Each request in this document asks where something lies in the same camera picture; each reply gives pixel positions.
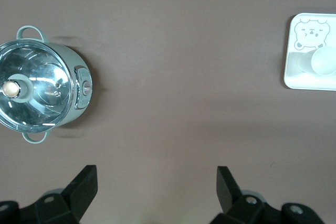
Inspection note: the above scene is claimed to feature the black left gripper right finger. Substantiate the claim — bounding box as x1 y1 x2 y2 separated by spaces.
212 166 285 224

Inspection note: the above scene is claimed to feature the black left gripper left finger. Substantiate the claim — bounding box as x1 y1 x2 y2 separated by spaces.
20 165 99 224

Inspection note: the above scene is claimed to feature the white plastic cup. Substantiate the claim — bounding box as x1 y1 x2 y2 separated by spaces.
297 46 336 76

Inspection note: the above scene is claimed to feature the cream bear print tray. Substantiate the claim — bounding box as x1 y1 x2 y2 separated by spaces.
283 12 336 90

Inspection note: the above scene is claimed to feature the glass pot lid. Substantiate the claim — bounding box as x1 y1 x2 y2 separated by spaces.
0 38 74 133

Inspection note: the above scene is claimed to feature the green electric cooking pot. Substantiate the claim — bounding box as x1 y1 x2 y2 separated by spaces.
0 25 93 145

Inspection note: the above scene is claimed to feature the brown table mat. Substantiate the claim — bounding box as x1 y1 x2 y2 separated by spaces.
0 0 336 224

